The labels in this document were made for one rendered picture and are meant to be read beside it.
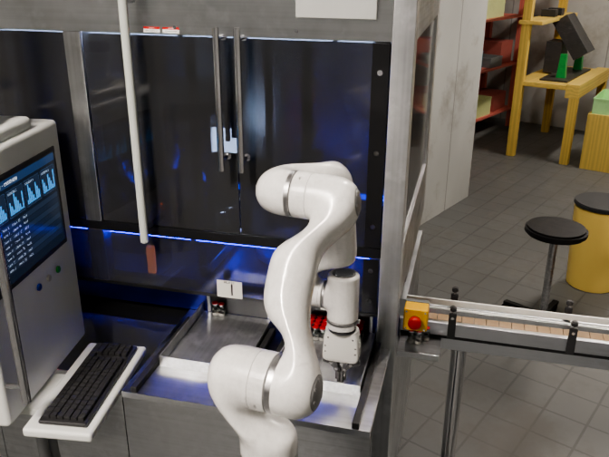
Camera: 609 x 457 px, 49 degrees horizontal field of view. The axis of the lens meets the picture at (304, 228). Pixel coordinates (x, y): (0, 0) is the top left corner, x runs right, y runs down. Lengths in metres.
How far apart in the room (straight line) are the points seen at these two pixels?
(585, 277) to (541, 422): 1.48
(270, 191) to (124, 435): 1.51
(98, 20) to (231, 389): 1.18
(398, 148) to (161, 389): 0.94
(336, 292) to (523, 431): 1.78
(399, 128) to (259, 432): 0.90
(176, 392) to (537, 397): 2.10
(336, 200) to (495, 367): 2.51
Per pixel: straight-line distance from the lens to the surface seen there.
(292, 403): 1.30
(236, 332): 2.19
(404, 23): 1.80
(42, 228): 2.09
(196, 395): 1.93
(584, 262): 4.62
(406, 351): 2.12
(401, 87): 1.82
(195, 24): 1.95
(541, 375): 3.75
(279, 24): 1.87
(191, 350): 2.12
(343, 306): 1.75
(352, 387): 1.90
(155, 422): 2.58
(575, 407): 3.57
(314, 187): 1.36
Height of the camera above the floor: 2.01
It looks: 22 degrees down
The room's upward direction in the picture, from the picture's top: straight up
